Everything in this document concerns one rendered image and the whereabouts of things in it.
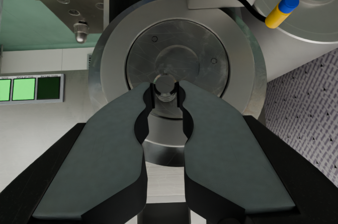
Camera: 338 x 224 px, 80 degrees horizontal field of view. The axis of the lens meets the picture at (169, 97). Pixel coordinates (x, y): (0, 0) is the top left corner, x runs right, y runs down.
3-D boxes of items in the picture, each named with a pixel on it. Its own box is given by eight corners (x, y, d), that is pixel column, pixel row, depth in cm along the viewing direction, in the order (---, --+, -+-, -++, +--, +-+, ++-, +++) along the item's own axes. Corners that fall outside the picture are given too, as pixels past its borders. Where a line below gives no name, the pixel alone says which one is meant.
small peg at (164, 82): (180, 77, 12) (171, 99, 12) (179, 87, 15) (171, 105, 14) (158, 69, 12) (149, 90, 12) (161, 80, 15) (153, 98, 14)
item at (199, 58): (243, 38, 15) (207, 134, 14) (235, 49, 17) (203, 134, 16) (149, 5, 16) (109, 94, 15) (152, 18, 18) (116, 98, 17)
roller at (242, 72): (247, -8, 16) (264, 143, 14) (201, 76, 41) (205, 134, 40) (100, 0, 16) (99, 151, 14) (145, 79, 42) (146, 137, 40)
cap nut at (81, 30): (85, 22, 50) (85, 40, 49) (91, 29, 53) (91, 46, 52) (70, 23, 50) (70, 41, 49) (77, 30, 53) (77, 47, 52)
